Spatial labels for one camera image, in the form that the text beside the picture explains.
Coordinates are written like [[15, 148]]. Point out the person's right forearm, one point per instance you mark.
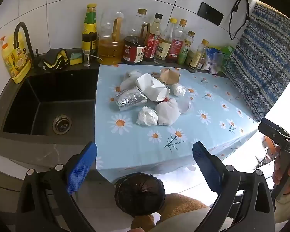
[[288, 205]]

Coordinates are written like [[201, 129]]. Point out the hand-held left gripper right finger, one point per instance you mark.
[[205, 168]]

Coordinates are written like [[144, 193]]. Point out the white tissue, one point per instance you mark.
[[130, 79]]

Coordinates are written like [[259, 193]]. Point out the black faucet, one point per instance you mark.
[[24, 29]]

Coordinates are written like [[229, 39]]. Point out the person's brown fleece leg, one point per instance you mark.
[[183, 205]]

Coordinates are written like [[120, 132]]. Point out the small yellow cap oil bottle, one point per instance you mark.
[[197, 59]]

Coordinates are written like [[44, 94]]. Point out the green plastic bag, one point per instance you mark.
[[227, 52]]

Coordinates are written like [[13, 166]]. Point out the blue daisy print tablecloth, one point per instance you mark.
[[207, 135]]

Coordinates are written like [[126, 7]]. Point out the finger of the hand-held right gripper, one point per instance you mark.
[[268, 133], [274, 127]]

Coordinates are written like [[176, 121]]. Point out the black sink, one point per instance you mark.
[[53, 96]]

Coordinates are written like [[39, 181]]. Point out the black cap bottle red label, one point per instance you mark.
[[152, 43]]

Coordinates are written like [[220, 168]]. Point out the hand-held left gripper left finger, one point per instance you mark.
[[82, 168]]

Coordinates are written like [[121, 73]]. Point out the yellow green sponge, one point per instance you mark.
[[76, 58]]

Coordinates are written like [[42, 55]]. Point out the trash bin with black bag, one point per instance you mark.
[[140, 194]]

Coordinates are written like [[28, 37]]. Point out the white paper cup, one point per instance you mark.
[[151, 87]]

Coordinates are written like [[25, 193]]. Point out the person's cream clothing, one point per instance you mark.
[[183, 223]]

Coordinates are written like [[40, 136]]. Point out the orange brown chair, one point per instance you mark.
[[268, 148]]

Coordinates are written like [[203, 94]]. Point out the yellow dish soap bottle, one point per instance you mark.
[[17, 60]]

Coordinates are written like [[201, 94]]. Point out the clear bottle beige label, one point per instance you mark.
[[163, 47]]

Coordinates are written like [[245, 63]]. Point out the person's right hand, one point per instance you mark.
[[277, 166]]

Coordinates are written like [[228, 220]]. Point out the dark bottle green yellow label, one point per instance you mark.
[[90, 29]]

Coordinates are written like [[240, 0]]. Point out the brown paper bag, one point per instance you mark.
[[170, 76]]

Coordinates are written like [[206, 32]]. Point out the white and blue plastic bag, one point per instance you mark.
[[212, 61]]

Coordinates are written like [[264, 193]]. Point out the large clear oil jug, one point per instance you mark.
[[110, 50]]

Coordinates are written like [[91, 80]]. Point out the yellow cap bottle red label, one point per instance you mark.
[[175, 47]]

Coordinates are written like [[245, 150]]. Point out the metal soap dispenser pump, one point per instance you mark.
[[87, 58]]

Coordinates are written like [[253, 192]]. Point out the white eggshell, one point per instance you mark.
[[185, 106]]

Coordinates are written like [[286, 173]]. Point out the small white ball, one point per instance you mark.
[[178, 90]]

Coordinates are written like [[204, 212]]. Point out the clear plastic bag white contents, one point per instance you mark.
[[147, 116]]

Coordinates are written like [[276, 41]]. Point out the black wall socket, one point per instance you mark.
[[210, 13]]

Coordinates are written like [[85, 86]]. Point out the metal sink drain strainer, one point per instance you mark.
[[61, 124]]

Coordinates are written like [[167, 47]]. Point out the silver foil cup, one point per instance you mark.
[[130, 99]]

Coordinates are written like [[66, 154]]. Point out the dark sauce jug red label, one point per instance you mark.
[[133, 50]]

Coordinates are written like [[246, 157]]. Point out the white mesh cloth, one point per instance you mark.
[[168, 112]]

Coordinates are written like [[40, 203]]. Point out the black and yellow cloth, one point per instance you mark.
[[54, 59]]

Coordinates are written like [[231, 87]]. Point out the blue patterned cloth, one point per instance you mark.
[[263, 65]]

